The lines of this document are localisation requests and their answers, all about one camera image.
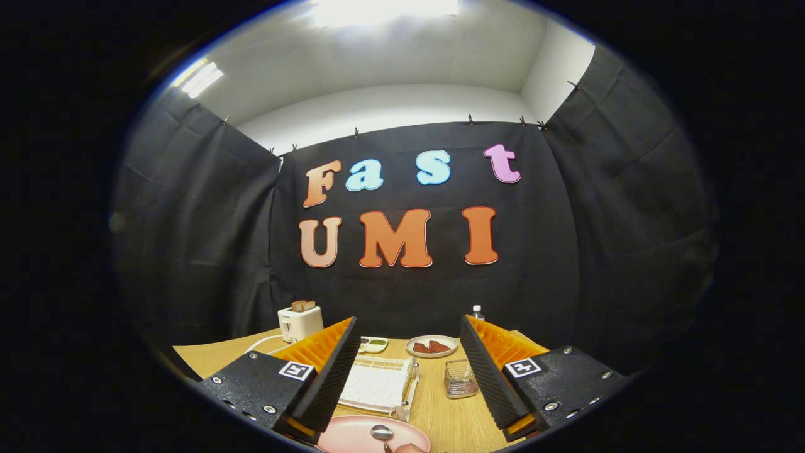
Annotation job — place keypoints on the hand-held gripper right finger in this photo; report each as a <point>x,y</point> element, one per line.
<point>490,384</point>

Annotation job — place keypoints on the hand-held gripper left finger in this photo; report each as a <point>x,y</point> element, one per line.
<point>333,384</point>

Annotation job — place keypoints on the pink plate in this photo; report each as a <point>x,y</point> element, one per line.
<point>349,437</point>

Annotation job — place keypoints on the white divided dish with beans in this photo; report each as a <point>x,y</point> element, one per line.
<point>377,344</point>

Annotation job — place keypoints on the white plate with meat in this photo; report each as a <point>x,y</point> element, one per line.
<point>434,355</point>

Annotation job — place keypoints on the red meat piece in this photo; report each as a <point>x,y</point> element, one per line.
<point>440,346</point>
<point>422,348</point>

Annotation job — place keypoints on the white toaster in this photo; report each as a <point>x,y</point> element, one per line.
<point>302,324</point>

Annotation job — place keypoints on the clear bottle with red label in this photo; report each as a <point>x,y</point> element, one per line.
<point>478,313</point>

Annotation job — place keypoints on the black backdrop cloth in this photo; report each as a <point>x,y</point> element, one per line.
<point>409,296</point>

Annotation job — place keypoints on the narrow ceiling light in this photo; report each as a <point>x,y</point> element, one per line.
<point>200,78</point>

